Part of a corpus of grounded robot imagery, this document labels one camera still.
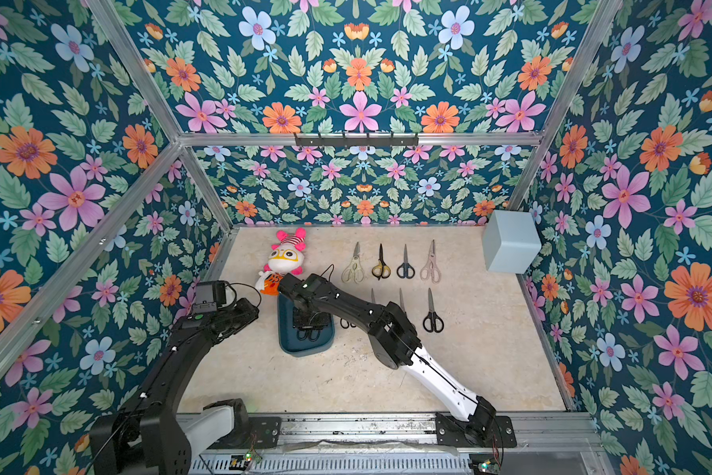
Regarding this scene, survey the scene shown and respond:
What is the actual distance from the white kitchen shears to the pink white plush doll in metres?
0.17

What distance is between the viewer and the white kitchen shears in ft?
3.47

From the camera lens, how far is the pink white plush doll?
98cm
